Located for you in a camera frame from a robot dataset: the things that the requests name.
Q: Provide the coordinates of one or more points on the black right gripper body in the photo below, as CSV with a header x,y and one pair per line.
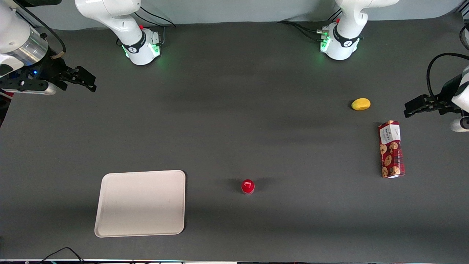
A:
x,y
52,68

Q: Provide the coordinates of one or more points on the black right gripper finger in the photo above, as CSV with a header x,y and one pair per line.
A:
x,y
88,82
78,71

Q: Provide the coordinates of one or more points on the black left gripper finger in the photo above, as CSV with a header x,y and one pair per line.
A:
x,y
424,99
412,110

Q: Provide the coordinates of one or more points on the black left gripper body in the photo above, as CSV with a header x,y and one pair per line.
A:
x,y
446,90

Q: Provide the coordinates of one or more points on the red coke bottle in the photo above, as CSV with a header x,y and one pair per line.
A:
x,y
248,186

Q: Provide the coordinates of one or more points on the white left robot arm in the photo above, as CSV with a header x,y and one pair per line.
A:
x,y
346,25

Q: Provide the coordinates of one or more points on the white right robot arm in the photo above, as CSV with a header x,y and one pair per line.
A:
x,y
124,22

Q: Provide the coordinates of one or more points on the beige plastic tray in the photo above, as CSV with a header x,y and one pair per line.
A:
x,y
141,203

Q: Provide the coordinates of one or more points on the red tartan cookie box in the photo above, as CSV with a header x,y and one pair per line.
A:
x,y
391,150

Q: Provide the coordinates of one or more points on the yellow lemon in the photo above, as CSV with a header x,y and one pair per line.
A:
x,y
361,104

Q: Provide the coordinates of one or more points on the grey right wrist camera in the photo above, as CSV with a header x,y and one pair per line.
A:
x,y
33,89

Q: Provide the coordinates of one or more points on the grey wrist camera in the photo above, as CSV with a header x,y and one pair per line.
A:
x,y
33,89
460,124

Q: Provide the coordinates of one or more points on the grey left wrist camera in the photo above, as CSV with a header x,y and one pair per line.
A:
x,y
460,124

